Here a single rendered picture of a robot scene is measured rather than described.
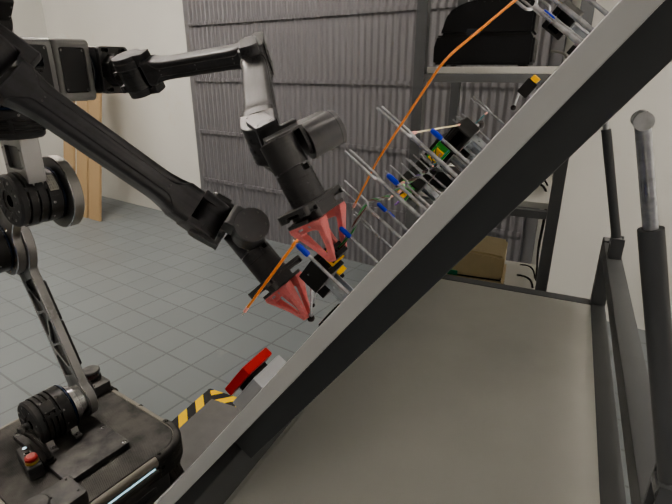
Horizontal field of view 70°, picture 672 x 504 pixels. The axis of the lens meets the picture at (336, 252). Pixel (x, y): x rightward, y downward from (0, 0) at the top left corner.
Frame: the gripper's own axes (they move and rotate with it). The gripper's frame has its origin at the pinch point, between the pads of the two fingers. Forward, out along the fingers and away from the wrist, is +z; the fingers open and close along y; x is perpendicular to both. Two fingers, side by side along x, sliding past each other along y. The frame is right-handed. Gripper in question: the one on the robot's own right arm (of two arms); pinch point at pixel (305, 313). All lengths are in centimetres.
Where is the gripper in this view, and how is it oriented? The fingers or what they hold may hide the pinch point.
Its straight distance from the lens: 87.6
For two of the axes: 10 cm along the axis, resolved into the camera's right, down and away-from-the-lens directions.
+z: 6.3, 7.8, 0.2
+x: -5.8, 4.6, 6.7
